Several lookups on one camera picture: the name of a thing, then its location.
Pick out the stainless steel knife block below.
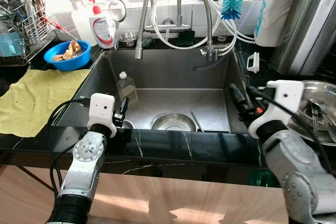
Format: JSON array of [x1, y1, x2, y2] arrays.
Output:
[[270, 0, 336, 76]]

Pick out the clear plastic bottle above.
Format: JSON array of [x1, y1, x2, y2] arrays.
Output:
[[116, 71, 139, 104]]

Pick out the stainless steel kitchen sink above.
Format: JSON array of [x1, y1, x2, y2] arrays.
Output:
[[55, 46, 253, 134]]

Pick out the chrome spring neck faucet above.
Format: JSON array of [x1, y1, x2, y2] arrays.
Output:
[[144, 0, 224, 62]]

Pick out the thin dark utensil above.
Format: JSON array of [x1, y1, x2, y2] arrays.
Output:
[[190, 111, 204, 132]]

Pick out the small steel bowl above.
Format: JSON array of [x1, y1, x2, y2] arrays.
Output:
[[151, 112, 199, 132]]

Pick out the brown food scraps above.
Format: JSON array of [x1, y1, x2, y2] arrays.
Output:
[[51, 39, 83, 61]]

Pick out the yellow dish cloth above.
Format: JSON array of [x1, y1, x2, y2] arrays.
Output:
[[0, 68, 91, 138]]

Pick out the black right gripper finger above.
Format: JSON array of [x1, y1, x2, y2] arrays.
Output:
[[228, 83, 248, 110]]

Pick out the wooden sink cabinet front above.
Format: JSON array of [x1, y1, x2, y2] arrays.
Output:
[[0, 164, 295, 224]]

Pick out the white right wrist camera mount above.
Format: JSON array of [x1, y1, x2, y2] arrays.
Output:
[[248, 80, 305, 138]]

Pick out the black sponge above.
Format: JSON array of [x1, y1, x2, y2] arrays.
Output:
[[176, 29, 196, 46]]

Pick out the large steel plate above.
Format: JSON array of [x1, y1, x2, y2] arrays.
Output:
[[286, 80, 336, 147]]

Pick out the small white plastic holder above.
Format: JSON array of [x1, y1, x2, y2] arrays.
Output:
[[247, 52, 260, 73]]

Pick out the white flexible hose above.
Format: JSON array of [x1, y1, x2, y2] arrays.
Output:
[[151, 0, 256, 57]]

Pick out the steel wire dish rack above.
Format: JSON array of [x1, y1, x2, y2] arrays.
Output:
[[0, 0, 56, 67]]

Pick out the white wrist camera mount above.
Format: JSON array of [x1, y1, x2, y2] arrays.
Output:
[[248, 80, 305, 138], [87, 93, 116, 130]]

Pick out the small steel cup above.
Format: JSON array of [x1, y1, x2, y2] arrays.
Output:
[[119, 31, 138, 46]]

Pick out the white red-pump soap dispenser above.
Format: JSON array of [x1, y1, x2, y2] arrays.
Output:
[[88, 0, 117, 50]]

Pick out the large steel basin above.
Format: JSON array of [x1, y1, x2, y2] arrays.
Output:
[[302, 81, 336, 135]]

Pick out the red-handled small brush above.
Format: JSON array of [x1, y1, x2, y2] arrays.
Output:
[[45, 17, 79, 35]]

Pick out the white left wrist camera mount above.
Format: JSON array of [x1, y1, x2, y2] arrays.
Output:
[[87, 93, 116, 130]]

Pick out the teal plastic container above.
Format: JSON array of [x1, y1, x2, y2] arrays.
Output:
[[0, 33, 24, 58]]

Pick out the flexible steel sprayer hose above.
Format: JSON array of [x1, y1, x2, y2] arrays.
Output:
[[134, 0, 155, 60]]

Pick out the blue plastic bowl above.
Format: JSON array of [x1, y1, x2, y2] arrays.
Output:
[[44, 39, 92, 72]]

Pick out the white spray bottle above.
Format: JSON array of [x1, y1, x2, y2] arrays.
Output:
[[66, 0, 98, 46]]

